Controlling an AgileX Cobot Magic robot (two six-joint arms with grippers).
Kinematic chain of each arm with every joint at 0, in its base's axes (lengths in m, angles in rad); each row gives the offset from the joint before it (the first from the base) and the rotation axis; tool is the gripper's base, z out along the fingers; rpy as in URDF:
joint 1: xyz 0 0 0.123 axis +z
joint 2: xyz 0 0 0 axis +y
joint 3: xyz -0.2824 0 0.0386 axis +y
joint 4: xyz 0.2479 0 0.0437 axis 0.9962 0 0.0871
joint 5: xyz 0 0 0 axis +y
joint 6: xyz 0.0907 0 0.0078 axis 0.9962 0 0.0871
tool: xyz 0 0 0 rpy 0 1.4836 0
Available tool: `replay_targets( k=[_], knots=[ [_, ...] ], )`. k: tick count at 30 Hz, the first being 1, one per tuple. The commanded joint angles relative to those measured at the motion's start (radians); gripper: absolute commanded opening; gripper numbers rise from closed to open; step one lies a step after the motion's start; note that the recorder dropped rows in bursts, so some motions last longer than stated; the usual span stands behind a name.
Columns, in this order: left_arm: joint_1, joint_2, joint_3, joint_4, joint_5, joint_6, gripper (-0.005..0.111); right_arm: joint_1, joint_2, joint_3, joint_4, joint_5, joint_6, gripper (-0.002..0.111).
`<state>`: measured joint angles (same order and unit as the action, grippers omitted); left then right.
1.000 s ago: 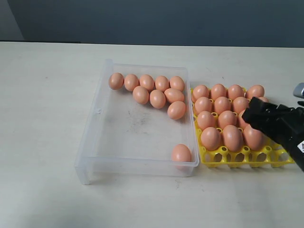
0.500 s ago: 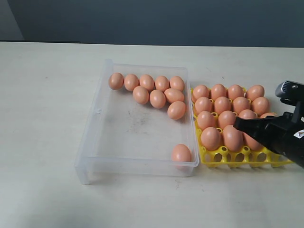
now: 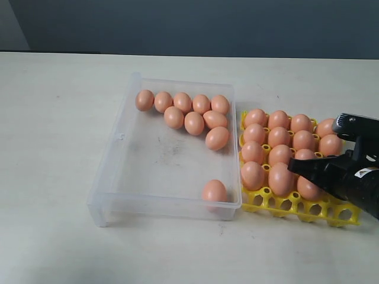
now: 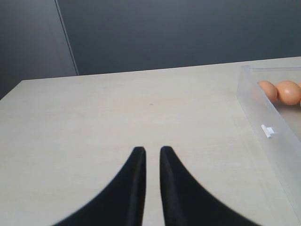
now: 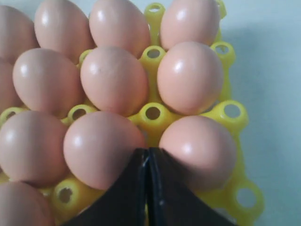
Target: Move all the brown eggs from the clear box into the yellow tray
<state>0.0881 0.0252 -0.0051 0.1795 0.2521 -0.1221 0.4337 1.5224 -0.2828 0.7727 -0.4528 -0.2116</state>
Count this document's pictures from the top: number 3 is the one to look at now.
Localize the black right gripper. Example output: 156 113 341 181
288 150 378 219

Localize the brown egg fifth row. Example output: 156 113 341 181
268 162 294 197
319 134 343 156
268 144 294 166
241 141 265 164

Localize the brown egg fourth row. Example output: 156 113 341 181
297 176 324 201
293 130 316 151
268 126 291 148
205 127 229 151

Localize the brown egg front row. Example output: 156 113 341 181
202 179 228 202
294 149 316 160
240 162 265 191

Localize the yellow plastic egg tray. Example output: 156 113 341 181
239 111 361 227

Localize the brown egg third row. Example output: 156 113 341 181
243 123 266 145
184 111 204 136
203 110 228 129

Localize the clear plastic egg box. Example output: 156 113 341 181
87 73 242 227

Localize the brown egg top row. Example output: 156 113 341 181
173 92 192 114
135 89 155 111
154 91 173 113
211 95 230 115
192 94 211 115

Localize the brown egg second row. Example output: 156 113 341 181
163 106 184 130

